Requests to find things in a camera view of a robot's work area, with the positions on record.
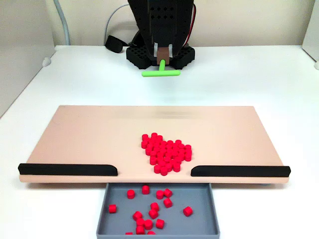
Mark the green T-shaped pusher tool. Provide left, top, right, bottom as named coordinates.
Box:
left=141, top=47, right=180, bottom=78

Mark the pile of red granules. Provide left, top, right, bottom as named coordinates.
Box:
left=141, top=132, right=193, bottom=177

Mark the beige flat board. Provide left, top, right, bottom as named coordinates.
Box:
left=19, top=105, right=290, bottom=185

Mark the grey shallow tray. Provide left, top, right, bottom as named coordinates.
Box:
left=96, top=183, right=221, bottom=239

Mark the red white black servo cable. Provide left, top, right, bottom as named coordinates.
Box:
left=183, top=2, right=197, bottom=48

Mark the thin white cable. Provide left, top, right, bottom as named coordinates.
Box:
left=104, top=2, right=128, bottom=47

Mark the thick white cable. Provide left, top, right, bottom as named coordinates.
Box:
left=53, top=0, right=71, bottom=46

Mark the black edge rail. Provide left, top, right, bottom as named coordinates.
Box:
left=190, top=165, right=292, bottom=178
left=17, top=163, right=118, bottom=177

